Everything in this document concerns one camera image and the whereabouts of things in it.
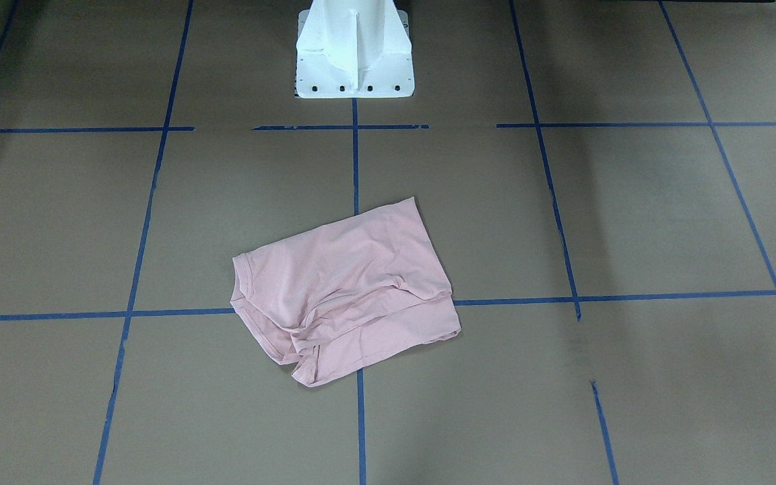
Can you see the pink Snoopy t-shirt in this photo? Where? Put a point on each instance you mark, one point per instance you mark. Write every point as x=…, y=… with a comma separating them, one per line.
x=346, y=295

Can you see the white camera mast base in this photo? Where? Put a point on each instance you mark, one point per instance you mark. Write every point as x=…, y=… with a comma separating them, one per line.
x=354, y=49

